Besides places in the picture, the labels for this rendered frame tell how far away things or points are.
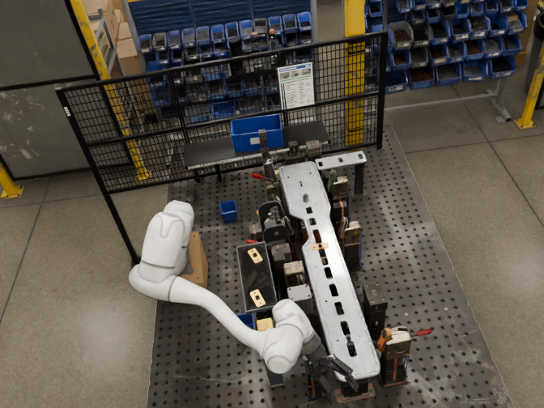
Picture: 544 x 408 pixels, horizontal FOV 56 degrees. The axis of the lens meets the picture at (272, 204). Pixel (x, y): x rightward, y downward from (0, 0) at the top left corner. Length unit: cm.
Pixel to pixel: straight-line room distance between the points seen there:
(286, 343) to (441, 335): 110
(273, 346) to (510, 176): 324
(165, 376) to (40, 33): 266
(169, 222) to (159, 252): 12
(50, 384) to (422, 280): 240
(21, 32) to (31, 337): 216
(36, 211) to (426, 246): 335
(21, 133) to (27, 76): 57
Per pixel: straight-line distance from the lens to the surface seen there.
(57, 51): 426
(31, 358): 392
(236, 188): 338
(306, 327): 188
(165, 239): 194
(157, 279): 197
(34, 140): 479
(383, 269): 286
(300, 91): 318
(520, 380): 345
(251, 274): 228
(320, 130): 323
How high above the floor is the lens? 294
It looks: 44 degrees down
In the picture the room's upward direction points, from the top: 8 degrees counter-clockwise
